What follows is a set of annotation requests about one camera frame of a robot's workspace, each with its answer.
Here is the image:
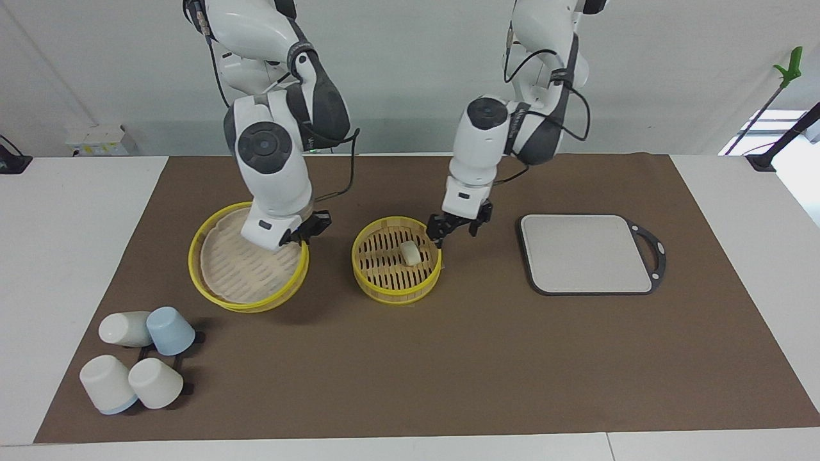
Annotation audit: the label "yellow bamboo steamer lid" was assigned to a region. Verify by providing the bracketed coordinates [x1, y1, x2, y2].
[188, 202, 310, 313]

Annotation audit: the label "yellow bamboo steamer basket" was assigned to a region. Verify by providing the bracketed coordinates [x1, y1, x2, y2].
[351, 216, 443, 305]

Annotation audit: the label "white cutting board grey rim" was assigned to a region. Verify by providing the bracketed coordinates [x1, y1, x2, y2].
[516, 213, 667, 296]

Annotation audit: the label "brown table mat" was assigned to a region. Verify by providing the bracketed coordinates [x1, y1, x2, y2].
[33, 152, 820, 444]

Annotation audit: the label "light blue plastic cup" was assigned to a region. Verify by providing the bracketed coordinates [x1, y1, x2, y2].
[146, 306, 196, 357]

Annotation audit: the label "black cup rack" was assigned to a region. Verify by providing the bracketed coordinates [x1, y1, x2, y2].
[138, 330, 206, 396]

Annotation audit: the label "white plastic cup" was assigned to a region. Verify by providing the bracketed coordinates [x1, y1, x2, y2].
[127, 357, 185, 410]
[98, 311, 154, 348]
[79, 354, 139, 416]

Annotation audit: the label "white box yellow labels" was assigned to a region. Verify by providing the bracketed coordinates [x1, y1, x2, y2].
[66, 125, 138, 156]

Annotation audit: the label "black table clamp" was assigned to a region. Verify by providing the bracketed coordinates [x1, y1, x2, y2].
[0, 134, 33, 175]

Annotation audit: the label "black pole stand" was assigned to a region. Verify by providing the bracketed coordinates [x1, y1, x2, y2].
[745, 101, 820, 172]

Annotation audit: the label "green clip on thin rod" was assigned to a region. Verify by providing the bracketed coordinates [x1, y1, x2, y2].
[724, 46, 803, 156]

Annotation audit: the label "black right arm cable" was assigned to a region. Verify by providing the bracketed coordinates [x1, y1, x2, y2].
[184, 0, 361, 204]

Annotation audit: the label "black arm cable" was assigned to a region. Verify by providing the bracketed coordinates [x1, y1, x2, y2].
[184, 0, 361, 204]
[503, 22, 591, 188]

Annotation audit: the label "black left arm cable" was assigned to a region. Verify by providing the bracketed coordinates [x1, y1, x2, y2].
[503, 22, 591, 188]

